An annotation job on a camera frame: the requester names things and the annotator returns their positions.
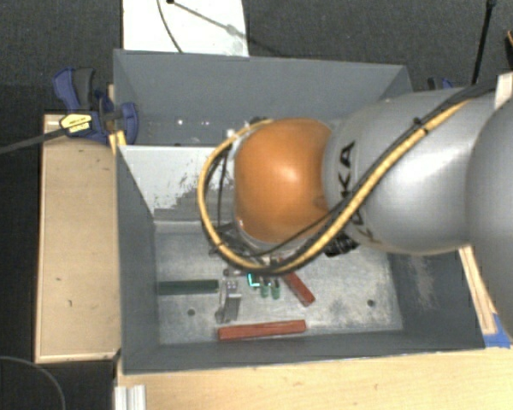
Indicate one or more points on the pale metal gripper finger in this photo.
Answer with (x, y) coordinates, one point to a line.
(221, 310)
(234, 306)

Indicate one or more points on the red-brown flat block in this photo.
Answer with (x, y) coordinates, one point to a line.
(302, 292)
(261, 329)

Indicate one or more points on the dark green flat block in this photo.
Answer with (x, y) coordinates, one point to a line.
(188, 286)

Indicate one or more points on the grey metal bin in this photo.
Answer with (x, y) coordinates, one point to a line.
(350, 314)

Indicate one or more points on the pale wood flat board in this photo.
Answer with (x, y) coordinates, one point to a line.
(79, 237)

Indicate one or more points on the black cylinder on white bracket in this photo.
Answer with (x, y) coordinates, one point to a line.
(341, 245)

